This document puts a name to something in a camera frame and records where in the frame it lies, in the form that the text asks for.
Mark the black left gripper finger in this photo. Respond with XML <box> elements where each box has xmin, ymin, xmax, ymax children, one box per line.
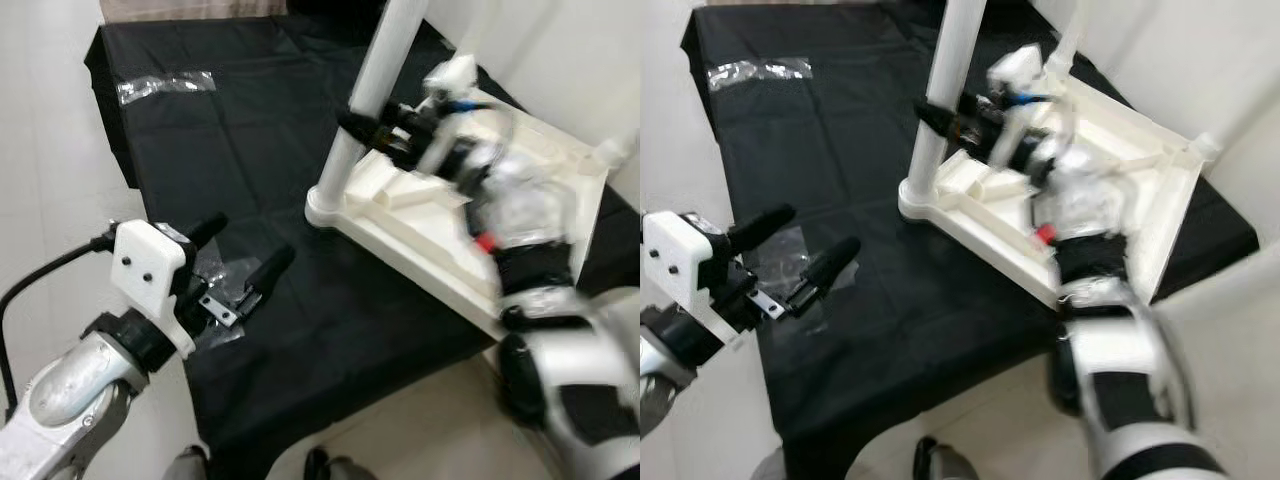
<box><xmin>730</xmin><ymin>205</ymin><xmax>799</xmax><ymax>257</ymax></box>
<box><xmin>785</xmin><ymin>237</ymin><xmax>864</xmax><ymax>317</ymax></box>
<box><xmin>240</xmin><ymin>245</ymin><xmax>297</xmax><ymax>313</ymax></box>
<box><xmin>185</xmin><ymin>212</ymin><xmax>230</xmax><ymax>252</ymax></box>

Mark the white plastic children table top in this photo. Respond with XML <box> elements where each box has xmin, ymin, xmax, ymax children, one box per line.
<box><xmin>898</xmin><ymin>75</ymin><xmax>1216</xmax><ymax>311</ymax></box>
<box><xmin>305</xmin><ymin>110</ymin><xmax>626</xmax><ymax>341</ymax></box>

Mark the black table cloth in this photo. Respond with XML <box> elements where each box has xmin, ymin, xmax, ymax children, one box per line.
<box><xmin>85</xmin><ymin>15</ymin><xmax>641</xmax><ymax>480</ymax></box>
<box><xmin>680</xmin><ymin>0</ymin><xmax>1261</xmax><ymax>480</ymax></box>

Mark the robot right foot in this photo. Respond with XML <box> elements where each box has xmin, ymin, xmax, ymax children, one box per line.
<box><xmin>912</xmin><ymin>437</ymin><xmax>981</xmax><ymax>480</ymax></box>
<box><xmin>305</xmin><ymin>447</ymin><xmax>377</xmax><ymax>480</ymax></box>

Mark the beige woven cloth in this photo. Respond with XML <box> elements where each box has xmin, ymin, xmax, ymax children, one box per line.
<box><xmin>100</xmin><ymin>0</ymin><xmax>291</xmax><ymax>23</ymax></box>

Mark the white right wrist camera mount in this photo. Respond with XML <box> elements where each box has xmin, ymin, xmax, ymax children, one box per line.
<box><xmin>420</xmin><ymin>55</ymin><xmax>483</xmax><ymax>177</ymax></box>
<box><xmin>985</xmin><ymin>45</ymin><xmax>1053</xmax><ymax>173</ymax></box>

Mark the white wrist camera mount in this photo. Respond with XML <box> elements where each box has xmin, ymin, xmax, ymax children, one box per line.
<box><xmin>985</xmin><ymin>45</ymin><xmax>1053</xmax><ymax>173</ymax></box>
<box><xmin>642</xmin><ymin>210</ymin><xmax>737</xmax><ymax>346</ymax></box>
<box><xmin>420</xmin><ymin>55</ymin><xmax>483</xmax><ymax>177</ymax></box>
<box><xmin>110</xmin><ymin>220</ymin><xmax>199</xmax><ymax>359</ymax></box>

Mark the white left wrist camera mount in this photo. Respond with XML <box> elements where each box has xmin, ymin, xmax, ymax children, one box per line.
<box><xmin>110</xmin><ymin>220</ymin><xmax>199</xmax><ymax>359</ymax></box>
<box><xmin>642</xmin><ymin>210</ymin><xmax>737</xmax><ymax>346</ymax></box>

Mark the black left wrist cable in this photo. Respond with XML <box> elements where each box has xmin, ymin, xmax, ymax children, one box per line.
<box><xmin>0</xmin><ymin>235</ymin><xmax>117</xmax><ymax>403</ymax></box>

